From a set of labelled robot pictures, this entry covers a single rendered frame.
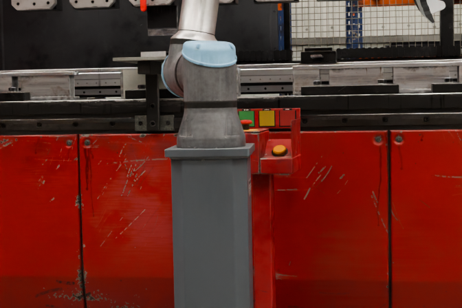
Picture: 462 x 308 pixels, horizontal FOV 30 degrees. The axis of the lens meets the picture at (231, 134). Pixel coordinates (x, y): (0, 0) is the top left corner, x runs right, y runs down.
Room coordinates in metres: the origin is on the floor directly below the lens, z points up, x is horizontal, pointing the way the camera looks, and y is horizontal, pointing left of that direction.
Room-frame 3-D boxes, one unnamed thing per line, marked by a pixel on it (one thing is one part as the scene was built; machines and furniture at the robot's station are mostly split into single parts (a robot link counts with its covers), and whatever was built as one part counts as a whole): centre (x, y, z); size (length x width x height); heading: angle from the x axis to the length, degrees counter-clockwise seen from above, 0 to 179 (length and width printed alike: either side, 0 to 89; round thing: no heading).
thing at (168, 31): (2.84, 0.22, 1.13); 0.10 x 0.02 x 0.10; 81
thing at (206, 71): (1.89, 0.05, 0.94); 0.13 x 0.12 x 0.14; 20
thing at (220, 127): (1.89, 0.04, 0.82); 0.15 x 0.15 x 0.10
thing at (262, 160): (2.49, -0.09, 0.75); 0.20 x 0.16 x 0.18; 77
